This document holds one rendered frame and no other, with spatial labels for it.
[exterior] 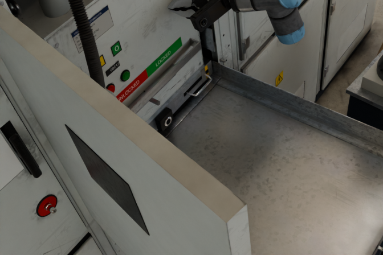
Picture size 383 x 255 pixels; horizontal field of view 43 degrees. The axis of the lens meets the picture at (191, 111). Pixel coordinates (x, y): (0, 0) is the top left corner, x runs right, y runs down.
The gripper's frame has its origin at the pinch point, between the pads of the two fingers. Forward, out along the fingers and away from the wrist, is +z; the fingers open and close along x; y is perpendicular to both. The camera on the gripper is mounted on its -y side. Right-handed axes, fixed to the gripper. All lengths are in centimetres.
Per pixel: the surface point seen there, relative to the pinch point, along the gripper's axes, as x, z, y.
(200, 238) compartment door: 13, -45, -72
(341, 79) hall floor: -127, -5, 109
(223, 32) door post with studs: -21.7, -1.8, 17.2
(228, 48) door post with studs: -29.7, -0.2, 19.0
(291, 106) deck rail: -43.7, -22.3, 6.3
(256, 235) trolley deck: -46, -24, -39
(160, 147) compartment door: 25, -42, -67
